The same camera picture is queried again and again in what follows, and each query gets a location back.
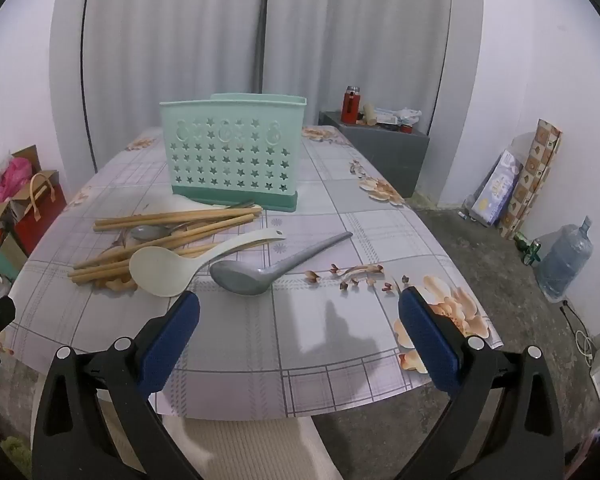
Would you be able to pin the small red tin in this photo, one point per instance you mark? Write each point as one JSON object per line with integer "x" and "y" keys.
{"x": 406, "y": 128}

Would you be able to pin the white purple diaper pack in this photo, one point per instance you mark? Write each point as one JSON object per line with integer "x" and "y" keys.
{"x": 497, "y": 185}

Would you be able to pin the red gift bag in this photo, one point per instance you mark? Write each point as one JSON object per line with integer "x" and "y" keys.
{"x": 40, "y": 225}

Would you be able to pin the green star-holed utensil holder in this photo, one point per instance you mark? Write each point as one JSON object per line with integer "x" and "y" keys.
{"x": 220, "y": 160}

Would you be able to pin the crumpled white plastic bag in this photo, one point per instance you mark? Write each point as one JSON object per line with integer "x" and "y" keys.
{"x": 402, "y": 115}

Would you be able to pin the stainless steel spoon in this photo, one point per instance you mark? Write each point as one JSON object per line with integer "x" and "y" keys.
{"x": 147, "y": 232}

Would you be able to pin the pink plush toy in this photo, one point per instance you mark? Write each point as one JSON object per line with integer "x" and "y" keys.
{"x": 15, "y": 180}

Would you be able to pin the floral checked tablecloth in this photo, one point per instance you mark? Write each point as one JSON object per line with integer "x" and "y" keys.
{"x": 280, "y": 340}

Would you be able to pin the cream plastic rice spoon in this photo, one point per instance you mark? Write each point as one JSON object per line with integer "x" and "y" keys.
{"x": 157, "y": 270}

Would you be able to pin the green glass bottle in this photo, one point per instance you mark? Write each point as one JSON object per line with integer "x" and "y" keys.
{"x": 530, "y": 252}

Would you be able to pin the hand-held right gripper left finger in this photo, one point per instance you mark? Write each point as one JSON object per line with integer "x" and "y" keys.
{"x": 172, "y": 335}

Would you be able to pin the teal box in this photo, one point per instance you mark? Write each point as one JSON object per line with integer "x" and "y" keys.
{"x": 7, "y": 262}

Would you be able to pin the group of bamboo chopsticks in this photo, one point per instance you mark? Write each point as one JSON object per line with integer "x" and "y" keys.
{"x": 155, "y": 220}

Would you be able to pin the beige bottle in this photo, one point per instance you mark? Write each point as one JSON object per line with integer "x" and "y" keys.
{"x": 369, "y": 115}

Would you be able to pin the red thermos bottle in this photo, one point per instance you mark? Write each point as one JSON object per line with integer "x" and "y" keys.
{"x": 350, "y": 107}

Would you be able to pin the large clear water jug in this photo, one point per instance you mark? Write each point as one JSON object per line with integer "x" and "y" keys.
{"x": 565, "y": 260}

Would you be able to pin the white curtain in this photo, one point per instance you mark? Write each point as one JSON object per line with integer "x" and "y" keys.
{"x": 180, "y": 35}
{"x": 370, "y": 35}

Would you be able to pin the grey cabinet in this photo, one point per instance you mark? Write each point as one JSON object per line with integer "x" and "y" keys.
{"x": 390, "y": 155}

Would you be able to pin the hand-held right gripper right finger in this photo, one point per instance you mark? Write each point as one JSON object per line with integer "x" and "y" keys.
{"x": 430, "y": 340}

